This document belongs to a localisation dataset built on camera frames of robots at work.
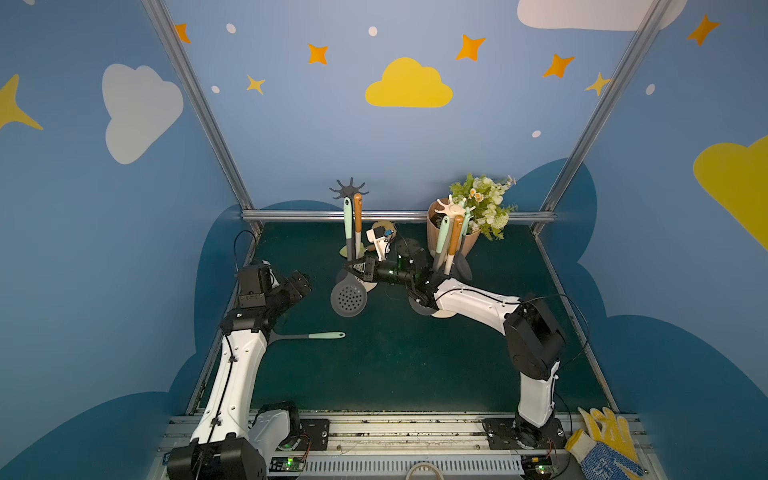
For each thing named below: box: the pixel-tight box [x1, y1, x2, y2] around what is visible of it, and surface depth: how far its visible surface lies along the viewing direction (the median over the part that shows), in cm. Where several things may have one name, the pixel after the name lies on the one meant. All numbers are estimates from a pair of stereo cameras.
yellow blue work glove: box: [565, 407, 646, 480], surface depth 73 cm
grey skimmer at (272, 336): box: [267, 329, 346, 346], surface depth 92 cm
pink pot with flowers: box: [427, 173, 518, 257], surface depth 92 cm
